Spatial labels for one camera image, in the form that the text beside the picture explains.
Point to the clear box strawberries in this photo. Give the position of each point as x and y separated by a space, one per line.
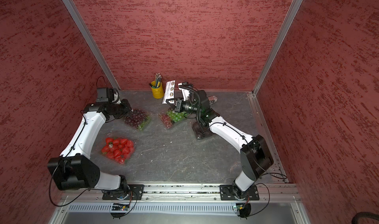
121 151

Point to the clear box dark plums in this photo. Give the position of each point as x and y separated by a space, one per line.
201 132

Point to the left circuit board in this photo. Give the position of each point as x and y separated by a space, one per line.
119 210

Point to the right circuit board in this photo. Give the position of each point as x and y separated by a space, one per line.
242 210

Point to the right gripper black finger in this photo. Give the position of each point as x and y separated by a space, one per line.
171 103
171 99

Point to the clear box dark grapes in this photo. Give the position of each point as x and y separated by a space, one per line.
137 119

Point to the printed drink can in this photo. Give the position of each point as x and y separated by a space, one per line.
212 99

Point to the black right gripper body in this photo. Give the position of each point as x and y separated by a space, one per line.
178 108

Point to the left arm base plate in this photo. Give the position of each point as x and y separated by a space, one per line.
132 192

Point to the circuit board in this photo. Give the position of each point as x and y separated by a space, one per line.
242 210
119 210

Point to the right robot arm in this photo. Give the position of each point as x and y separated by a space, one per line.
255 156

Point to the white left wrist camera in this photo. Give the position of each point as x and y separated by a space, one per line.
107 95

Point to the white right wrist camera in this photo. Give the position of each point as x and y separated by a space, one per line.
185 92

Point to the yellow metal pencil bucket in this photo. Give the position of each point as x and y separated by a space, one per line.
157 90

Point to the aluminium front rail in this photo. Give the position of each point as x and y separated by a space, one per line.
208 192

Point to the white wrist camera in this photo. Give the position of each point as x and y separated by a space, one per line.
185 92
107 95

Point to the pencils in bucket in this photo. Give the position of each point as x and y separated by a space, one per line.
157 81

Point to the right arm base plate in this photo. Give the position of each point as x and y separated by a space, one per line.
232 192

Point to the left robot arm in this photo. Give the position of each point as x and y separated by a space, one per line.
73 169

